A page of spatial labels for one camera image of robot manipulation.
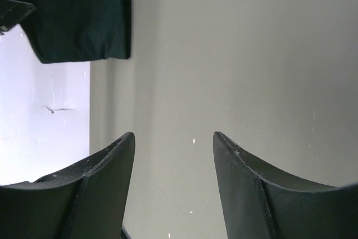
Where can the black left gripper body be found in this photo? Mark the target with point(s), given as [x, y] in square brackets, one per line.
[13, 13]

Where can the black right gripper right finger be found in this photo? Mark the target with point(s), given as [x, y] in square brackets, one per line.
[260, 200]

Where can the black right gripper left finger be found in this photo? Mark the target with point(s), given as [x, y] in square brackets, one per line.
[84, 200]

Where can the black t-shirt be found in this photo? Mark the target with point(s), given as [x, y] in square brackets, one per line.
[62, 31]

